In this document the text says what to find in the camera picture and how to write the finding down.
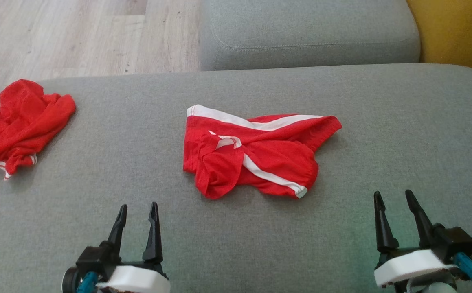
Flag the large grey sofa seat cushion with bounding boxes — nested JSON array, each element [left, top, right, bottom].
[[0, 63, 472, 293]]

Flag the small grey sofa cushion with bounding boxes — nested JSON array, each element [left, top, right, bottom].
[[200, 0, 421, 72]]

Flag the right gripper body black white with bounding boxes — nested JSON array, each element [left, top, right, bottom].
[[374, 226, 472, 293]]

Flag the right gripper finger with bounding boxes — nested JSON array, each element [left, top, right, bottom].
[[373, 191, 400, 254], [405, 189, 438, 249]]

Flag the red mesh garment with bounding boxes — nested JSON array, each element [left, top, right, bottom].
[[0, 79, 77, 181]]

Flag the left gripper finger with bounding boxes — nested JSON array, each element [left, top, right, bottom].
[[107, 204, 128, 254], [143, 202, 164, 264]]

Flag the yellow sofa cushion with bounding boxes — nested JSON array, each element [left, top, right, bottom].
[[406, 0, 472, 80]]

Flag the blue connector on left gripper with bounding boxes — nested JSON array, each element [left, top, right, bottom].
[[76, 271, 99, 293]]

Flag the red shorts with white stripes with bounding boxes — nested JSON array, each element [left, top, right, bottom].
[[182, 105, 342, 200]]

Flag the blue connector on gripper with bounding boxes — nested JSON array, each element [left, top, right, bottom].
[[76, 271, 99, 293], [453, 252, 472, 286]]

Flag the blue connector on right gripper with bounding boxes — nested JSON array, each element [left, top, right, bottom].
[[453, 252, 472, 286]]

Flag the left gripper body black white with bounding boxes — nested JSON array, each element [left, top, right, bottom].
[[62, 241, 171, 293]]

